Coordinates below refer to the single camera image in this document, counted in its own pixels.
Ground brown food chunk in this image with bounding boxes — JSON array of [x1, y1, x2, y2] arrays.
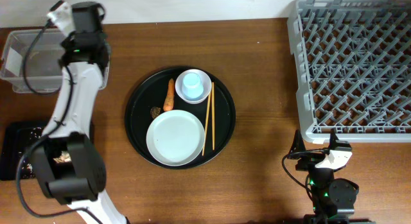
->
[[150, 107, 161, 119]]

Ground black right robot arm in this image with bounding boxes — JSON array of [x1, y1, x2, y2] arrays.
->
[[281, 130, 372, 224]]

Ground orange carrot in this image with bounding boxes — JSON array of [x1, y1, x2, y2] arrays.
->
[[163, 78, 175, 112]]

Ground clear plastic bin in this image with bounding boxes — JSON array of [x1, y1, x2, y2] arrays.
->
[[0, 27, 111, 94]]

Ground wooden chopstick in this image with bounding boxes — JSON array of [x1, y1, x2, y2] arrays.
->
[[202, 92, 212, 156], [211, 82, 215, 151]]

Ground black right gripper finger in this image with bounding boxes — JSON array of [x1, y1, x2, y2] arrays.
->
[[288, 130, 306, 159], [329, 130, 339, 150]]

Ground black rectangular tray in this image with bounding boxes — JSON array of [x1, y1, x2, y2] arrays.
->
[[0, 121, 95, 182]]

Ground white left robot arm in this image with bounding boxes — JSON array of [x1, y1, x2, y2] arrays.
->
[[22, 0, 129, 223]]

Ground white round plate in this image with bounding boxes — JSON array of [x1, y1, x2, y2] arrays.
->
[[146, 110, 206, 167]]

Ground rice and food scraps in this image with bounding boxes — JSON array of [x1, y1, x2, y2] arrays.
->
[[19, 127, 71, 179]]

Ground light blue cup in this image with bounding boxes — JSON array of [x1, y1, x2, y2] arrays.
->
[[182, 73, 204, 100]]

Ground grey dishwasher rack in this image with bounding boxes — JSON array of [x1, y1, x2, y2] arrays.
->
[[287, 0, 410, 144]]

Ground small white bowl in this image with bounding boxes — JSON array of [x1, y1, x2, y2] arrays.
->
[[175, 69, 212, 104]]

